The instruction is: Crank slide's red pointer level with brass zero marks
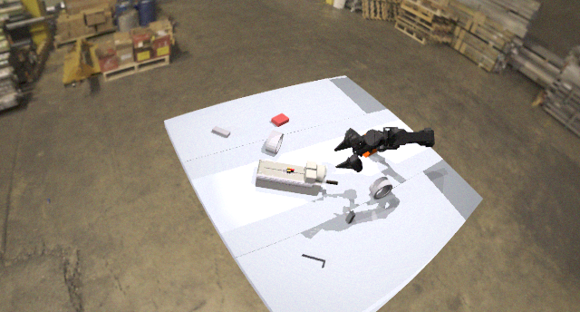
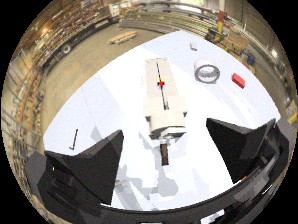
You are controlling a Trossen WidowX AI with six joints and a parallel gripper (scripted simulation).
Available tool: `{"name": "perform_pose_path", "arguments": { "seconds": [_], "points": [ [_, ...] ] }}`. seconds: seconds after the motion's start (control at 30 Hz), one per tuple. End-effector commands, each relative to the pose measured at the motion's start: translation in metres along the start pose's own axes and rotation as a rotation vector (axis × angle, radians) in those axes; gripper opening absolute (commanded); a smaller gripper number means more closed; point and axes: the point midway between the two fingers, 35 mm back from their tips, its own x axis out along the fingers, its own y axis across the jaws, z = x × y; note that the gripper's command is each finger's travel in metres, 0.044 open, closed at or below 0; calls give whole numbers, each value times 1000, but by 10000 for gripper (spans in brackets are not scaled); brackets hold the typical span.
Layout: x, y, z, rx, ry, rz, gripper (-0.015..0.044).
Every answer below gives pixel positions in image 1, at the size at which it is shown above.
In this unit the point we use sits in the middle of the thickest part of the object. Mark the red flat block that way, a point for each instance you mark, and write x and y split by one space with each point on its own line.
279 119

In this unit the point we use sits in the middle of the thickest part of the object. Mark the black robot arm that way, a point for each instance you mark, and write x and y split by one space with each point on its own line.
390 140

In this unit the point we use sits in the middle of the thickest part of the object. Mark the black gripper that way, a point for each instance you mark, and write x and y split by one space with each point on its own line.
354 162

